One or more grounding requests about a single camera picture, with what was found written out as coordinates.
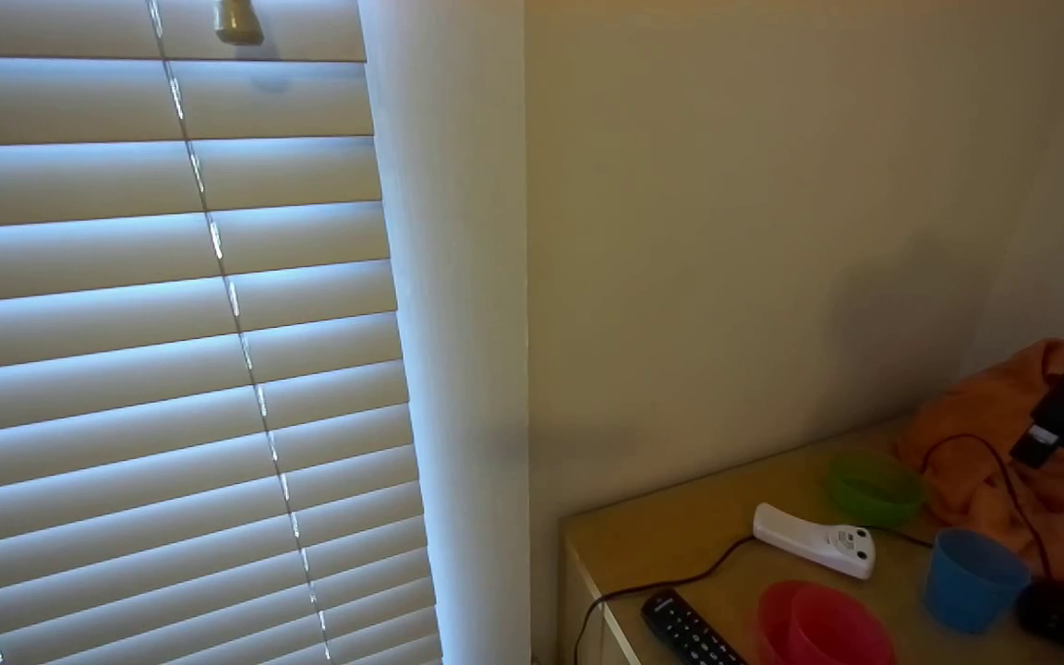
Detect white horizontal window blind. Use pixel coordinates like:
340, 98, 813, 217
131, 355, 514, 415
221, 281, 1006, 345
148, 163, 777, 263
0, 0, 442, 665

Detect black remote control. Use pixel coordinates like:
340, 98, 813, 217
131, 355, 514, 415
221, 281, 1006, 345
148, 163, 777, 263
638, 588, 751, 665

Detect thin dark mouse cable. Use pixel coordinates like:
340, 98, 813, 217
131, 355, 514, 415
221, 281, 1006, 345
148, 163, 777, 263
918, 429, 1056, 585

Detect light wooden cabinet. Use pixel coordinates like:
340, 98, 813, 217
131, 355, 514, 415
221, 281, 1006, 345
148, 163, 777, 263
554, 419, 1064, 665

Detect red plastic bowl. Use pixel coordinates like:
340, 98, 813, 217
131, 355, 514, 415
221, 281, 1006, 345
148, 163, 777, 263
754, 579, 903, 665

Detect brass blind cord knob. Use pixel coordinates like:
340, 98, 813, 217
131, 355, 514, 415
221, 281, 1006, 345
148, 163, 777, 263
210, 0, 267, 48

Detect white power strip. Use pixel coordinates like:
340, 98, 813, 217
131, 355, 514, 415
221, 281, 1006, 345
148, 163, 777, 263
751, 498, 878, 585

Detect blue plastic cup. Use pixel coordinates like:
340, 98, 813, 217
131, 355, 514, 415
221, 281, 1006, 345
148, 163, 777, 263
921, 530, 1036, 639

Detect black power cable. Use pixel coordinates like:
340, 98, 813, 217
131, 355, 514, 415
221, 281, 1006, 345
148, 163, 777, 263
568, 533, 761, 665

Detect white window frame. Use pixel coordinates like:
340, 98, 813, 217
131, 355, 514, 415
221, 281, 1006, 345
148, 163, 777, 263
354, 0, 537, 665

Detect green plastic bowl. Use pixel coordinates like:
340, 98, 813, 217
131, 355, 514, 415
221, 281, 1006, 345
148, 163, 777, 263
823, 455, 926, 533

